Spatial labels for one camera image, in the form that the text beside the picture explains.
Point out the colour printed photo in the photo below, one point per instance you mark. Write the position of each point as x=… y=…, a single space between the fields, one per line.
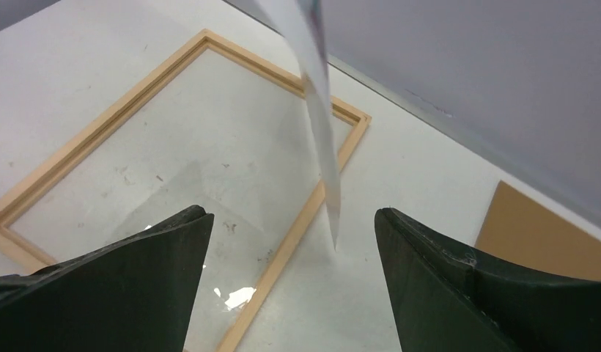
x=302 y=25

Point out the aluminium table edge rail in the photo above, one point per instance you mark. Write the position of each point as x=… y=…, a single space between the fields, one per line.
x=517 y=82

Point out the brown frame backing board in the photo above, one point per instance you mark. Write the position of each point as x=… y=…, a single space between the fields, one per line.
x=522 y=231

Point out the light wooden picture frame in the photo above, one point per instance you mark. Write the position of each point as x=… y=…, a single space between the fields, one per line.
x=26 y=193

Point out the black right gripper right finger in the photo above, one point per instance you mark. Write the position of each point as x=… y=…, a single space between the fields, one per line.
x=448 y=296

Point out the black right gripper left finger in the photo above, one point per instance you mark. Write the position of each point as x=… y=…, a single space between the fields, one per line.
x=136 y=294

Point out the clear glass pane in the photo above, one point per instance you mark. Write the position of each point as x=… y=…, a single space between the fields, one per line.
x=218 y=136

